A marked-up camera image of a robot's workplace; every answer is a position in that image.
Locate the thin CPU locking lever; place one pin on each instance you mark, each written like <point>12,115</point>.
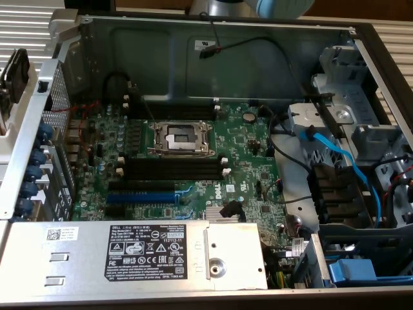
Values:
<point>145,104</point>

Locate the metal CPU socket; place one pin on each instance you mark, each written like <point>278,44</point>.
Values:
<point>180,137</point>

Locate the grey metal PC case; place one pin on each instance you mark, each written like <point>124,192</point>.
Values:
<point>258,71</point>

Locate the silver chipset heatsink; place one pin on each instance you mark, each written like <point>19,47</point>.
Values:
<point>214,214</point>

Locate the blue slot retainer clip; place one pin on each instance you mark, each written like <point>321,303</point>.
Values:
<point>34,172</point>
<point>25,206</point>
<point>45,131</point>
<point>30,189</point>
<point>39,156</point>

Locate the black plug on motherboard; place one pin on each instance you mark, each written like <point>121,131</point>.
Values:
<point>229,208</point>

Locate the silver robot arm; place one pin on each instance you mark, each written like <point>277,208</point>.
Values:
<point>277,8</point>

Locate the white parts rack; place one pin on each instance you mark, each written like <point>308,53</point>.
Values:
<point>19,119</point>

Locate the short black expansion slot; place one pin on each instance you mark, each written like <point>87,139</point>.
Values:
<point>114,211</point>

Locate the round coin battery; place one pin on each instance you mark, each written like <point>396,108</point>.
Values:
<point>248,116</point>

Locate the metal disk bay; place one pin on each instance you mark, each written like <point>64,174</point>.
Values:
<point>355,97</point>

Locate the green Dell motherboard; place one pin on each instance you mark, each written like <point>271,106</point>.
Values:
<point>242,142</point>

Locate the dark hard disk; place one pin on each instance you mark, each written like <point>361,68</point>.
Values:
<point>17,72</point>

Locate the long black expansion slot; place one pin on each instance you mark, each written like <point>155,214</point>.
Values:
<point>142,187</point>

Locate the blue plastic latch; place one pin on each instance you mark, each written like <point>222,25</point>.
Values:
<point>351,271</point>

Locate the blue expansion slot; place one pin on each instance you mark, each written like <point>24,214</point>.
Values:
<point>138,197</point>

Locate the silver power supply with label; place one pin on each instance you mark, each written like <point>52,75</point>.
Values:
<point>80,258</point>

